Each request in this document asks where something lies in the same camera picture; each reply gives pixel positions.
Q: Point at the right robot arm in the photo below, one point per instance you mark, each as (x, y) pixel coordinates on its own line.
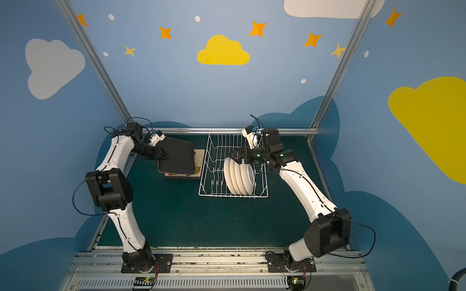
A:
(330, 227)

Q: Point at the white round plate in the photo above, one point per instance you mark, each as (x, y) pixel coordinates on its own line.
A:
(248, 178)
(239, 180)
(227, 175)
(233, 177)

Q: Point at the black square floral plate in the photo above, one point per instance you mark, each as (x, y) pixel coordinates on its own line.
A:
(199, 157)
(182, 176)

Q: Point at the front aluminium rail bed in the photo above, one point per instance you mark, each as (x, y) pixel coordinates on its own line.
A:
(216, 269)

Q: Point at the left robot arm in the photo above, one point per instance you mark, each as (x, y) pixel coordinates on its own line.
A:
(113, 193)

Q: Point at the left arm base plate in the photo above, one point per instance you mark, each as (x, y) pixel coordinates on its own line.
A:
(135, 263)

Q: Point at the left aluminium frame post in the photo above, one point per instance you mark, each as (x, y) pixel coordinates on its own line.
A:
(78, 30)

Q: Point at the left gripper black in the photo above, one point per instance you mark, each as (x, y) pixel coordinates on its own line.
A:
(155, 151)

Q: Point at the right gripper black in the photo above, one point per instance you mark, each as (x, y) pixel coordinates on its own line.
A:
(241, 156)

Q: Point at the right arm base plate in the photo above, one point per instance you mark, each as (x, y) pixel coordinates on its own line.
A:
(283, 263)

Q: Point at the white wire dish rack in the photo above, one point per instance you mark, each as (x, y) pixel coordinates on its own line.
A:
(212, 183)

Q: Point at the aluminium rear frame rail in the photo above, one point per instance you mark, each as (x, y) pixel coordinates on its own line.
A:
(206, 131)

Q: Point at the right controller board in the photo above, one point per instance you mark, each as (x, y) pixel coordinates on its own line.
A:
(295, 283)

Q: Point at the right aluminium frame post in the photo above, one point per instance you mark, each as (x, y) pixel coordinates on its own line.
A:
(352, 45)

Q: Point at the left controller board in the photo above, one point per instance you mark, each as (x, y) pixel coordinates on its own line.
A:
(146, 283)

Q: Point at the controller board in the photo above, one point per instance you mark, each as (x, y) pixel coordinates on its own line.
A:
(295, 283)
(146, 283)

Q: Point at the aluminium frame post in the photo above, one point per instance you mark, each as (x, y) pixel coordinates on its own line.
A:
(352, 45)
(78, 30)

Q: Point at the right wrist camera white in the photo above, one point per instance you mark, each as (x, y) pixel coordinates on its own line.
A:
(250, 133)

